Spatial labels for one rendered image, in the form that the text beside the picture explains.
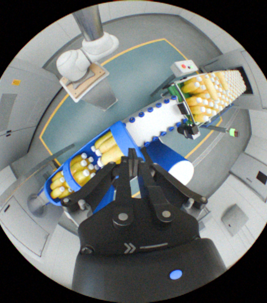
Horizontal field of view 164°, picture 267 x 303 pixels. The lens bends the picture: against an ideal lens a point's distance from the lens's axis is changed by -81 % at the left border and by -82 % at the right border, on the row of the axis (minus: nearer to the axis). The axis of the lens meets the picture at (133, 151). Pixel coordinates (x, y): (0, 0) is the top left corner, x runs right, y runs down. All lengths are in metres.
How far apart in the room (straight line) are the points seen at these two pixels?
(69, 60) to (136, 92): 1.36
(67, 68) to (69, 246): 5.24
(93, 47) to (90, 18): 0.21
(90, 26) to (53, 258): 5.26
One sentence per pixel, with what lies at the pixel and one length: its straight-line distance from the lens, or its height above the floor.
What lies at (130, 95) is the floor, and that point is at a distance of 1.71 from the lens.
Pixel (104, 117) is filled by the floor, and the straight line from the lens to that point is 1.70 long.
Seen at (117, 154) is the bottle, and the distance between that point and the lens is 0.49.
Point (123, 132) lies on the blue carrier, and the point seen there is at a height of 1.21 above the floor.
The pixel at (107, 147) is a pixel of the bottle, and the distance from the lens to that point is 0.54.
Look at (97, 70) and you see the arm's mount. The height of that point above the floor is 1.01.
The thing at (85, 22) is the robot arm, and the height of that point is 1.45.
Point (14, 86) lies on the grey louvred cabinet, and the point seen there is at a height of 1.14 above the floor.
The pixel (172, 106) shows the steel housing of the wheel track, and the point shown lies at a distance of 0.83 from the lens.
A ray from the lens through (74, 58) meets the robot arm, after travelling 0.61.
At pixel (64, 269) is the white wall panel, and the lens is 5.14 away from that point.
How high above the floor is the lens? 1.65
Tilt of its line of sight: 72 degrees down
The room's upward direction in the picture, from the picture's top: 167 degrees clockwise
